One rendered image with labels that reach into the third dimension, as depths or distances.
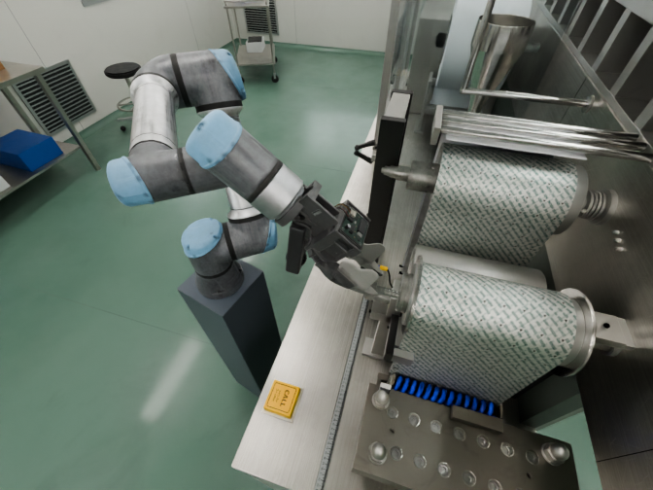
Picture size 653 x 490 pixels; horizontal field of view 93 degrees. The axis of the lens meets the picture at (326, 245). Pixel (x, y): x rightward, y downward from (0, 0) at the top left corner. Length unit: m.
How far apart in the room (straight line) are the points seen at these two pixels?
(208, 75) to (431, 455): 0.93
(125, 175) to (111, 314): 1.91
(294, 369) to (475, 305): 0.52
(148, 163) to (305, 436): 0.66
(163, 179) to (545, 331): 0.62
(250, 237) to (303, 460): 0.56
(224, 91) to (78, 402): 1.80
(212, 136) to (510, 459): 0.76
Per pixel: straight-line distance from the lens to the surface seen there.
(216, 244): 0.89
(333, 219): 0.43
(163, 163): 0.53
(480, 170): 0.66
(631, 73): 0.95
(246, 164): 0.42
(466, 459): 0.76
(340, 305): 0.97
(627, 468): 0.68
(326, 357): 0.90
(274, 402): 0.85
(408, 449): 0.73
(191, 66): 0.86
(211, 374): 1.94
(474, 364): 0.66
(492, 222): 0.70
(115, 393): 2.12
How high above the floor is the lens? 1.74
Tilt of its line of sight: 48 degrees down
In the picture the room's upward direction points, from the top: straight up
